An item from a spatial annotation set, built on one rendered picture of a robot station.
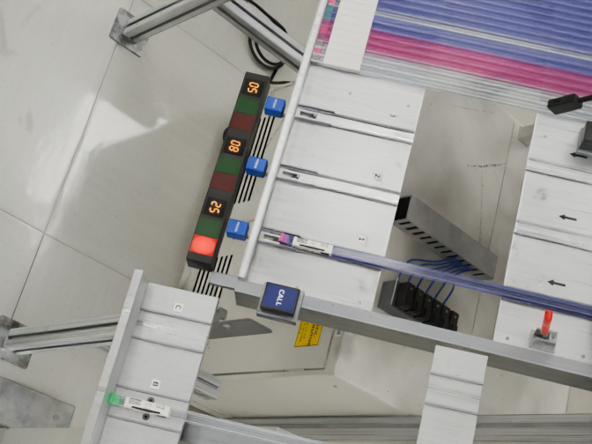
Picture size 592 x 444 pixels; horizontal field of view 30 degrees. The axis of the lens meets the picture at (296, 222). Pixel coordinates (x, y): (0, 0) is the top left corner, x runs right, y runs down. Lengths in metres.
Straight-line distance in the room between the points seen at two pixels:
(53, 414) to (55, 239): 0.35
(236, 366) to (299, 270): 0.49
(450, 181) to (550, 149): 0.43
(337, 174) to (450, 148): 0.52
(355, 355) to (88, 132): 0.81
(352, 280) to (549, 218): 0.32
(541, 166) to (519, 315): 0.25
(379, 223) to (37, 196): 0.86
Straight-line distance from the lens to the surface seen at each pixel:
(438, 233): 2.05
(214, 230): 1.69
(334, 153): 1.73
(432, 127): 2.16
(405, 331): 1.61
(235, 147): 1.75
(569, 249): 1.71
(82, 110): 2.39
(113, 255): 2.37
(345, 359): 1.91
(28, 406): 2.24
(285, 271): 1.64
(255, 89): 1.80
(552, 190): 1.74
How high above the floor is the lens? 1.98
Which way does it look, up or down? 47 degrees down
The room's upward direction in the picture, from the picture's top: 78 degrees clockwise
